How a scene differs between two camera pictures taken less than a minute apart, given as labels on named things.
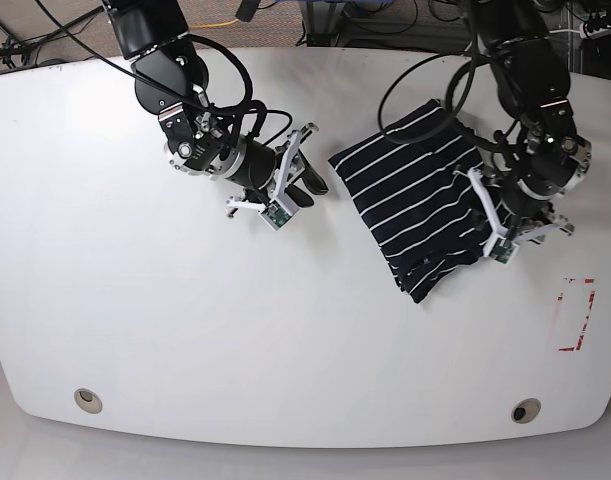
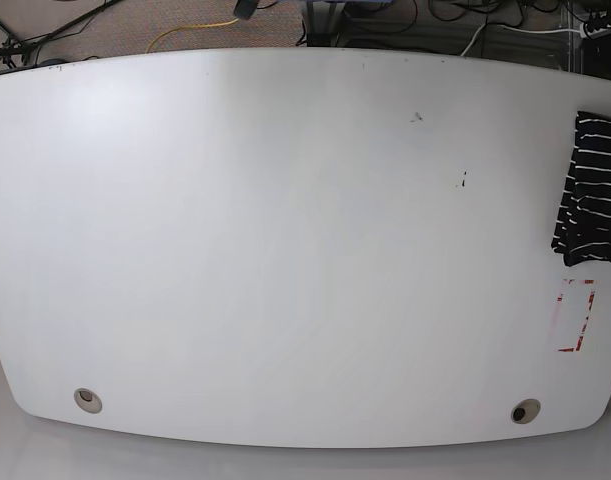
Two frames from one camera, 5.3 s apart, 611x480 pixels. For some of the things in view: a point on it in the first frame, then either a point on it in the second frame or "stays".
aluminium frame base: [321, 21] stays
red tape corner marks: [591, 302] stays
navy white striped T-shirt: [411, 180] to [591, 223]
